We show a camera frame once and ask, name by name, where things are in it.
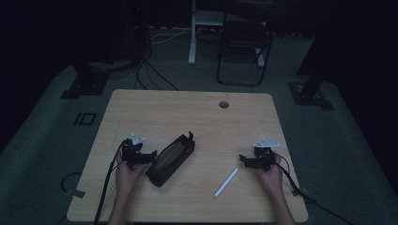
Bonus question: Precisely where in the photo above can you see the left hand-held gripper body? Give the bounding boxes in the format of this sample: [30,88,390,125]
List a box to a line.
[120,132,146,172]

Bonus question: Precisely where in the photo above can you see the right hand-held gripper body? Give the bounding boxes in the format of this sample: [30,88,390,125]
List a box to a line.
[253,138,282,173]

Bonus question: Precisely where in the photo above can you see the black pencil case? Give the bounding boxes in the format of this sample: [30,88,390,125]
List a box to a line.
[145,130,197,188]

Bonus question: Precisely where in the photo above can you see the white pen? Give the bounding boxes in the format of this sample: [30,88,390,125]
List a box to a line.
[212,167,240,200]

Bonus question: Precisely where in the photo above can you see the person's left hand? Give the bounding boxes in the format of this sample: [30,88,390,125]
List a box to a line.
[115,153,150,197]

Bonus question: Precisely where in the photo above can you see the person's right hand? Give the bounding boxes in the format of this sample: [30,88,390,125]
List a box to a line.
[255,154,285,199]

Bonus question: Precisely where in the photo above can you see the black stand base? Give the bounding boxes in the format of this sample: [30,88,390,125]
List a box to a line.
[60,61,111,100]
[287,73,335,112]

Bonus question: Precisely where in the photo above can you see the black folding chair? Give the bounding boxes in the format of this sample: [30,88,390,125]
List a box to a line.
[216,1,274,88]

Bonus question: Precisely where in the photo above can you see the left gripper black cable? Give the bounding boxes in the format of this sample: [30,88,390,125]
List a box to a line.
[93,140,127,225]

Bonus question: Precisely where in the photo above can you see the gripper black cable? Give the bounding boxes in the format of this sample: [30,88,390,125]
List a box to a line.
[271,151,355,225]
[93,140,127,225]

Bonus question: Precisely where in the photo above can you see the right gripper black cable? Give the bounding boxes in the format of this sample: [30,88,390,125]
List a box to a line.
[271,151,355,225]

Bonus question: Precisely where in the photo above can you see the black looped floor cable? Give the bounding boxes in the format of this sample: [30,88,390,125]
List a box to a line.
[60,171,83,193]

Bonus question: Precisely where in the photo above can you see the black floor cables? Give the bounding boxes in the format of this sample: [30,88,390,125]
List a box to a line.
[133,46,180,92]

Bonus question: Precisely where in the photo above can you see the white floor cable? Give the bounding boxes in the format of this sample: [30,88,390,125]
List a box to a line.
[149,27,192,45]

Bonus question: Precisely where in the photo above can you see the white metal table frame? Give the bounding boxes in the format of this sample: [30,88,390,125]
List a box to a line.
[187,0,267,68]

